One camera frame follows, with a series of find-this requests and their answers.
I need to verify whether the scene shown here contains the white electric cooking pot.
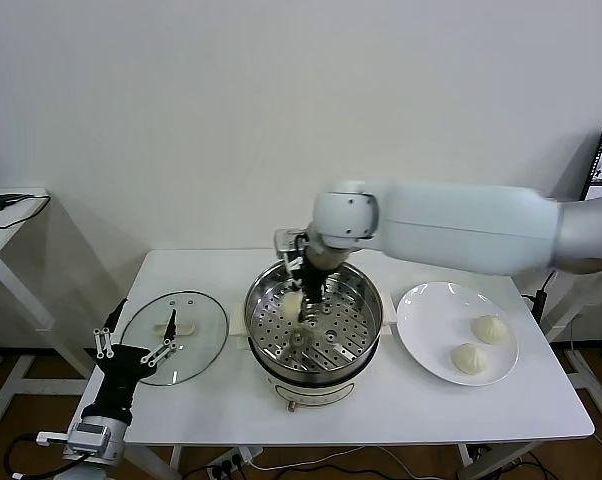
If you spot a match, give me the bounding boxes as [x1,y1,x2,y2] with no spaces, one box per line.
[229,294,398,414]

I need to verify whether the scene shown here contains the dark green cable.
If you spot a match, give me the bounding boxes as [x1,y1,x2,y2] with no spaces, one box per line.
[0,193,52,231]

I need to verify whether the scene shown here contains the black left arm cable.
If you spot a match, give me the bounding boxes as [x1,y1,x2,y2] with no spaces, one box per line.
[4,433,77,480]

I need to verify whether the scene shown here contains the white table leg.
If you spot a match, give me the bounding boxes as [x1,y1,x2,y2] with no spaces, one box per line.
[168,444,185,480]
[455,443,475,480]

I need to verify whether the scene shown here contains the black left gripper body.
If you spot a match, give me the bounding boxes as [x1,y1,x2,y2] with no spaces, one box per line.
[80,342,153,424]

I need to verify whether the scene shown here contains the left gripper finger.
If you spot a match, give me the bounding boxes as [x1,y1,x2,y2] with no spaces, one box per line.
[92,298,130,359]
[139,308,178,366]

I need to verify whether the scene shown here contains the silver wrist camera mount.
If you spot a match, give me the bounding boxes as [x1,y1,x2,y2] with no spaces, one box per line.
[35,417,128,464]
[273,228,312,271]

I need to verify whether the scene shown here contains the stainless steel steamer basket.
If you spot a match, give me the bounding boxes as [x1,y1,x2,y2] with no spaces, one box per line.
[244,254,385,377]

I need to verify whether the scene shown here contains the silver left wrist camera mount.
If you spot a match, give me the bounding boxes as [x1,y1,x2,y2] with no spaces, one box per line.
[35,417,128,464]

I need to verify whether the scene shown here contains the white charger cable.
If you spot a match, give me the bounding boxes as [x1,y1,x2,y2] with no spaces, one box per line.
[566,314,602,401]

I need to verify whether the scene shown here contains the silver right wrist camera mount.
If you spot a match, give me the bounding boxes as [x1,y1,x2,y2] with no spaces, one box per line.
[273,228,312,271]

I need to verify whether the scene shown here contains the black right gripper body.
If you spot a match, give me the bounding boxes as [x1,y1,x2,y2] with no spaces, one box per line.
[300,259,328,304]

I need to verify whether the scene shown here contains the black power strip with cable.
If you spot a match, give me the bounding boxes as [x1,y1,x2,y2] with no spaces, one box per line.
[523,276,555,321]

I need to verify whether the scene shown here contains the glass lid with white handle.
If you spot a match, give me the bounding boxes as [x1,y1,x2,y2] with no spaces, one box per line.
[115,291,231,386]

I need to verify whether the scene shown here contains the white round plate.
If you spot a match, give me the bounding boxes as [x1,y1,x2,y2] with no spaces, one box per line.
[396,282,521,387]

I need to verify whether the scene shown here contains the white floor power strip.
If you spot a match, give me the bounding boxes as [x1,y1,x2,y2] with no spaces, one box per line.
[205,447,265,479]

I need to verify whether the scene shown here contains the white floor cable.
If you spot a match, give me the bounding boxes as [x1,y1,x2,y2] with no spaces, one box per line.
[250,443,462,475]

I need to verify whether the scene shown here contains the white steamed baozi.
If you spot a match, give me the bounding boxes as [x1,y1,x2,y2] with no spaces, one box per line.
[283,292,307,321]
[451,343,490,375]
[471,314,512,346]

